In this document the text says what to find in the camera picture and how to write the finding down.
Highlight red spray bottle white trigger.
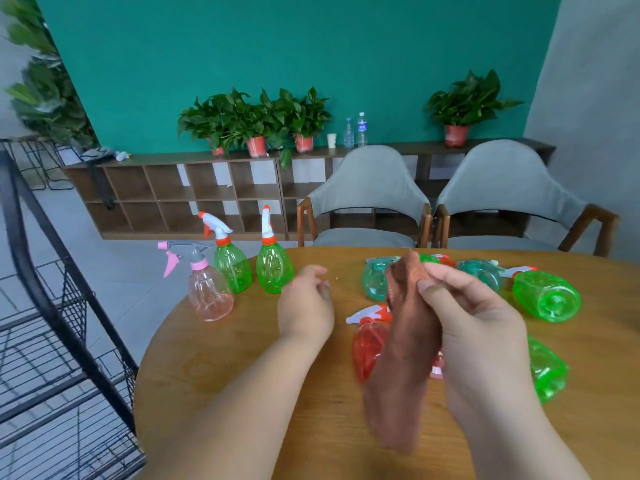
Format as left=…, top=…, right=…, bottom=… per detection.
left=345, top=304, right=394, bottom=385

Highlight person's right hand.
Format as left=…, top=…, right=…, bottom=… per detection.
left=417, top=262, right=532, bottom=421

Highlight large leafy green plant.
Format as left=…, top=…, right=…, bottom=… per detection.
left=0, top=0, right=100, bottom=149

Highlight person's left hand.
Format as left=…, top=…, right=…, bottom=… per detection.
left=277, top=265, right=336, bottom=346

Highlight pink spray bottle grey trigger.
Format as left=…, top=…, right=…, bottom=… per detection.
left=158, top=240, right=235, bottom=323

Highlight person's right forearm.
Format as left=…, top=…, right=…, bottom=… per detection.
left=445, top=385, right=592, bottom=480

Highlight potted green plant red pot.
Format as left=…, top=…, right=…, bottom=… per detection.
left=272, top=87, right=333, bottom=170
left=424, top=69, right=525, bottom=148
left=220, top=87, right=281, bottom=159
left=177, top=92, right=237, bottom=157

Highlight teal spray bottle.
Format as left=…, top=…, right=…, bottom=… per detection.
left=361, top=256, right=402, bottom=302
left=457, top=259, right=507, bottom=295

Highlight person's left forearm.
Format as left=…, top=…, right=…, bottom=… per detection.
left=140, top=335, right=327, bottom=480

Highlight long wooden cubby shelf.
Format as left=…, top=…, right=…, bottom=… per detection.
left=62, top=138, right=557, bottom=241

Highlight brown cloth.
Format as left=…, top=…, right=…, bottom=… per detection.
left=362, top=250, right=444, bottom=453

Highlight black metal stool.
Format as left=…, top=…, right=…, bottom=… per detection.
left=9, top=137, right=74, bottom=192

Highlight black wire rack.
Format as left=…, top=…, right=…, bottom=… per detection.
left=0, top=140, right=147, bottom=480

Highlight grey chair wooden legs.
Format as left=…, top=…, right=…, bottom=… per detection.
left=296, top=145, right=434, bottom=249
left=432, top=139, right=620, bottom=258

